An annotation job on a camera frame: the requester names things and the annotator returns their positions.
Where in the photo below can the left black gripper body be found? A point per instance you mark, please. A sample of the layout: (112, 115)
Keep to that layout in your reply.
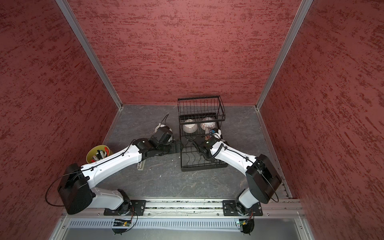
(168, 148)

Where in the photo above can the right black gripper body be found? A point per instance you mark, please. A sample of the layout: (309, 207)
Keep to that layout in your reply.
(205, 156)

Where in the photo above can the blue triangle pattern bowl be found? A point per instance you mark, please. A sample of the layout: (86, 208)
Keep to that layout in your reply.
(208, 124)

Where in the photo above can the pink striped bowl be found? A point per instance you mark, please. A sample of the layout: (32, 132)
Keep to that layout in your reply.
(190, 126)

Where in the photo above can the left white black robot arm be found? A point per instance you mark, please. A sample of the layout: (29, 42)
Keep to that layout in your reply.
(78, 185)

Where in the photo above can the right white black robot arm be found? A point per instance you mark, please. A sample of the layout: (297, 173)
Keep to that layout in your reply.
(262, 177)

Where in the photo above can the markers in yellow cup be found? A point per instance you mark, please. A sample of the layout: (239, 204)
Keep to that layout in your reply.
(100, 154)

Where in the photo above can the yellow cup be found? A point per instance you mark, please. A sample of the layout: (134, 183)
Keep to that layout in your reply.
(94, 151)

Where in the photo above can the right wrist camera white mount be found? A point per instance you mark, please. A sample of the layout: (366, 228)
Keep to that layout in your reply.
(216, 132)

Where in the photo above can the black wire dish rack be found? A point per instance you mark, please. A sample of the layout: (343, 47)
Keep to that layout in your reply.
(198, 108)

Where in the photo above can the aluminium front rail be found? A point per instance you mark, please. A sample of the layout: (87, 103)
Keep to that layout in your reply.
(213, 208)

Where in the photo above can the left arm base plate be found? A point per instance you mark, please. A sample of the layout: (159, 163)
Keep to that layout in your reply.
(136, 207)

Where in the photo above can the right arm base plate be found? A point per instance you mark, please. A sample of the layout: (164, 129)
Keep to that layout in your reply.
(235, 208)

